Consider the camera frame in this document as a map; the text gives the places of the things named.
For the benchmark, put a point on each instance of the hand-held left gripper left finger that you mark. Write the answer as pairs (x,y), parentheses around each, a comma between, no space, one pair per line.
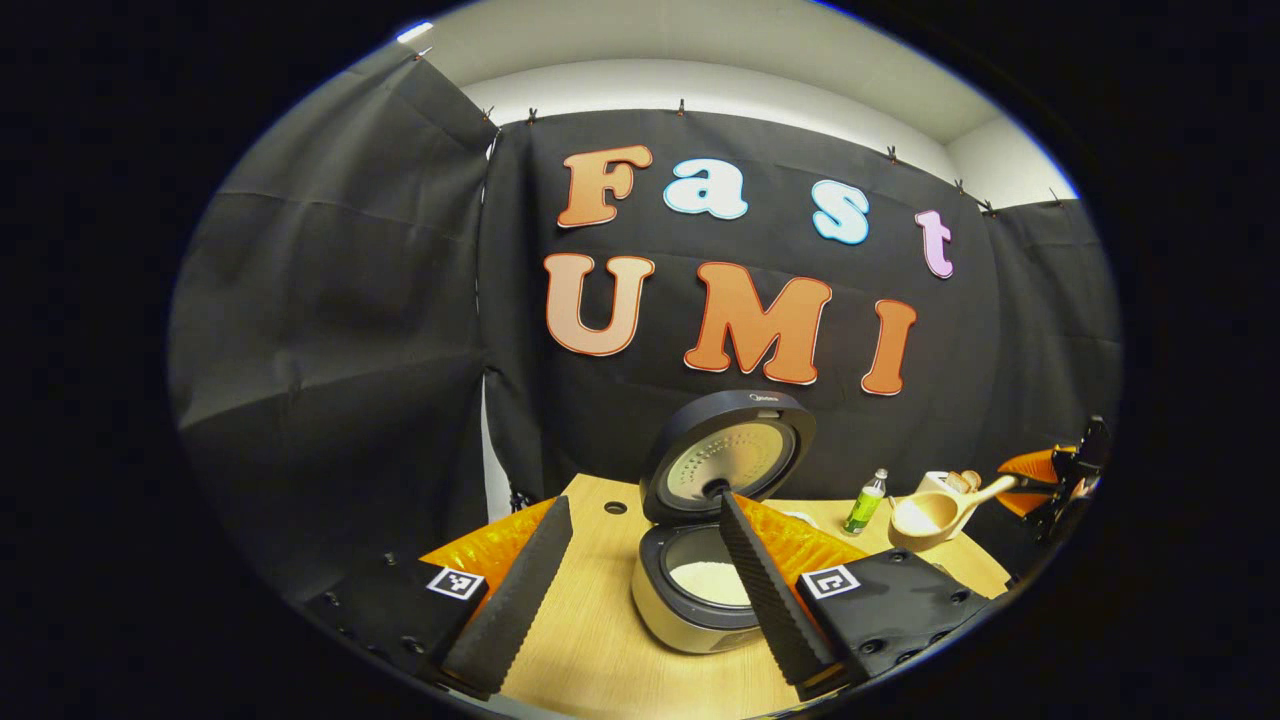
(520,600)

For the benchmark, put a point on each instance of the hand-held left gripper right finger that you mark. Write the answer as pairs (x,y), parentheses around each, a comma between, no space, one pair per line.
(775,600)

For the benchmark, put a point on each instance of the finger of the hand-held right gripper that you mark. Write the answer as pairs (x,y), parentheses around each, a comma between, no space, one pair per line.
(1028,503)
(1045,465)

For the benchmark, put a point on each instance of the wooden spoon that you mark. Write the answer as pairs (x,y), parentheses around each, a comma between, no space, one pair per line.
(925,520)

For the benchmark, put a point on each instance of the dark grey rice cooker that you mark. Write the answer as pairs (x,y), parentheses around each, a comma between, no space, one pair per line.
(655,610)

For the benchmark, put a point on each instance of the white toaster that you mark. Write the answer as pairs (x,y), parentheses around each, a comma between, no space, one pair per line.
(935,482)

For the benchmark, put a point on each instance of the green label plastic bottle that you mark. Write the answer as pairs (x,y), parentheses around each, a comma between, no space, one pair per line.
(862,512)

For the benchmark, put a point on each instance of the black backdrop cloth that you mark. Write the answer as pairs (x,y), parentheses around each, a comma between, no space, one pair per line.
(400,300)

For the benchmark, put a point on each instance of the ceiling light panel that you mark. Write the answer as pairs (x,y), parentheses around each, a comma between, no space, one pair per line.
(415,32)

